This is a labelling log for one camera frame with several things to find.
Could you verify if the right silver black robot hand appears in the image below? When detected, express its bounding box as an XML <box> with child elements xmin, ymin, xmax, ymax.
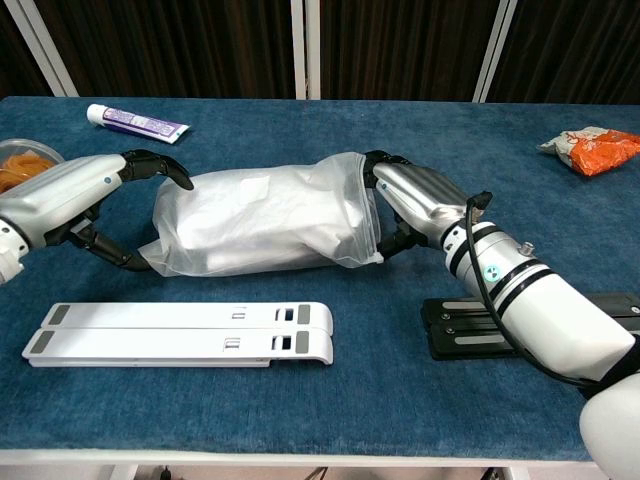
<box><xmin>360</xmin><ymin>149</ymin><xmax>494</xmax><ymax>264</ymax></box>

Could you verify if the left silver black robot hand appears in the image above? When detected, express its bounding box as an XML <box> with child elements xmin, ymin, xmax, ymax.
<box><xmin>0</xmin><ymin>148</ymin><xmax>195</xmax><ymax>274</ymax></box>

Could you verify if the translucent white zip bag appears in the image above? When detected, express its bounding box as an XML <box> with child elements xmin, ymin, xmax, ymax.
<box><xmin>137</xmin><ymin>151</ymin><xmax>385</xmax><ymax>279</ymax></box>

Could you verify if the white garment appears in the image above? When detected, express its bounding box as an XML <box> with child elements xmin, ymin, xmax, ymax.
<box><xmin>159</xmin><ymin>169</ymin><xmax>374</xmax><ymax>271</ymax></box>

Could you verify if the clear jar of orange snacks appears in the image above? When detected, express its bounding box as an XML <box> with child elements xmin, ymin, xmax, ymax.
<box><xmin>0</xmin><ymin>138</ymin><xmax>66</xmax><ymax>197</ymax></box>

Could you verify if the white purple toothpaste tube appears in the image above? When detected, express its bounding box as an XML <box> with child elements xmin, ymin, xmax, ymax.
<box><xmin>85</xmin><ymin>103</ymin><xmax>193</xmax><ymax>146</ymax></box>

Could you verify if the black folding laptop stand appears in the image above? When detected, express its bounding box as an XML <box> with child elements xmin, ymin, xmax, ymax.
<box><xmin>421</xmin><ymin>292</ymin><xmax>640</xmax><ymax>361</ymax></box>

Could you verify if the white folding laptop stand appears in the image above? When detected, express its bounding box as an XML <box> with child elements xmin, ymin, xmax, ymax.
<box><xmin>20</xmin><ymin>301</ymin><xmax>335</xmax><ymax>369</ymax></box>

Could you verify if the orange white snack packet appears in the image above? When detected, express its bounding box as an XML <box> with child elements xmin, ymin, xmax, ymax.
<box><xmin>537</xmin><ymin>125</ymin><xmax>640</xmax><ymax>177</ymax></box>

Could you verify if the black pleated curtain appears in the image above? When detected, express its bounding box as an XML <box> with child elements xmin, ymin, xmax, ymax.
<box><xmin>0</xmin><ymin>0</ymin><xmax>640</xmax><ymax>105</ymax></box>

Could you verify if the blue table cover cloth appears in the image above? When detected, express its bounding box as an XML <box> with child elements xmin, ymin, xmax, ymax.
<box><xmin>0</xmin><ymin>95</ymin><xmax>640</xmax><ymax>464</ymax></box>

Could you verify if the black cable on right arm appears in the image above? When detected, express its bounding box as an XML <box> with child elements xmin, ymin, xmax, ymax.
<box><xmin>464</xmin><ymin>192</ymin><xmax>601</xmax><ymax>392</ymax></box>

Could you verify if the white frame post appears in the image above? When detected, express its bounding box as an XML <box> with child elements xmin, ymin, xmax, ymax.
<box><xmin>0</xmin><ymin>0</ymin><xmax>80</xmax><ymax>98</ymax></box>
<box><xmin>472</xmin><ymin>0</ymin><xmax>519</xmax><ymax>104</ymax></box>
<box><xmin>291</xmin><ymin>0</ymin><xmax>321</xmax><ymax>100</ymax></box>

